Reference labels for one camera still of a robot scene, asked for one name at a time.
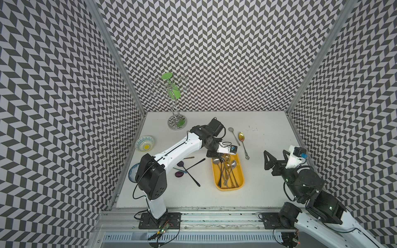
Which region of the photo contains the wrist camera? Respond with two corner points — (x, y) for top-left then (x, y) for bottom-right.
(217, 143), (238, 155)
(285, 145), (308, 169)

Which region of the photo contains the aluminium corner post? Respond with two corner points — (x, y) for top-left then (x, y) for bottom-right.
(286, 0), (358, 116)
(85, 0), (146, 115)

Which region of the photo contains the blue patterned plate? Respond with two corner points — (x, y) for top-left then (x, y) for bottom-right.
(128, 163), (140, 183)

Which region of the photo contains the aluminium corner post right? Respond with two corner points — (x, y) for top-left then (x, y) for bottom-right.
(286, 0), (358, 116)

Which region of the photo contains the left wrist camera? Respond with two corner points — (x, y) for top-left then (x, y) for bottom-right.
(217, 143), (238, 155)

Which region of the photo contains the silver teaspoon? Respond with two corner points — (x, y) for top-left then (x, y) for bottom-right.
(212, 158), (228, 190)

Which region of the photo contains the small silver spoon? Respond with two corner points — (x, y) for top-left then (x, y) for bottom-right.
(228, 127), (240, 146)

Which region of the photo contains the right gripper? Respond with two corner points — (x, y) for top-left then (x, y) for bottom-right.
(263, 149), (305, 201)

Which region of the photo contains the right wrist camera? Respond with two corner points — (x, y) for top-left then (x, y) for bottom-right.
(285, 145), (308, 169)

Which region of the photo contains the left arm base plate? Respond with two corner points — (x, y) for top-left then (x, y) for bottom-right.
(139, 212), (182, 230)

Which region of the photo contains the aluminium corner post left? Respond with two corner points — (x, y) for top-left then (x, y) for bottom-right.
(85, 0), (146, 115)

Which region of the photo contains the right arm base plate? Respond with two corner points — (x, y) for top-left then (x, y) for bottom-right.
(258, 212), (294, 230)

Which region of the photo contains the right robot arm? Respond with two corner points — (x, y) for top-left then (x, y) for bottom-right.
(259, 146), (382, 248)

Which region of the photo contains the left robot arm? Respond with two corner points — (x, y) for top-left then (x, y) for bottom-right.
(135, 118), (224, 220)

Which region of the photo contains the ornate gold spoon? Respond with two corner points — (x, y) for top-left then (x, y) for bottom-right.
(225, 164), (231, 188)

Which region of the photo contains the aluminium front rail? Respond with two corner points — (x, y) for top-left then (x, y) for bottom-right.
(92, 207), (354, 233)

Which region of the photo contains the purple spoon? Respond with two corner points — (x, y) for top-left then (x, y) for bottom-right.
(177, 161), (201, 187)

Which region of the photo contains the gold round spoon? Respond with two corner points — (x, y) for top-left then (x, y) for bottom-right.
(224, 155), (239, 189)

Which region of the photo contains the green plastic cup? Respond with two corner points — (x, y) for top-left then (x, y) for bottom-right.
(161, 72), (181, 100)

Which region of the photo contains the chrome cup holder stand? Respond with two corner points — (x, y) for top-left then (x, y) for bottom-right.
(151, 76), (189, 130)

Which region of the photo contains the yellow plastic storage box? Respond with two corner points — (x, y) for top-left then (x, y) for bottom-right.
(212, 155), (245, 191)

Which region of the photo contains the yellow blue patterned bowl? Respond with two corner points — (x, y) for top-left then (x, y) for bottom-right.
(135, 135), (155, 152)

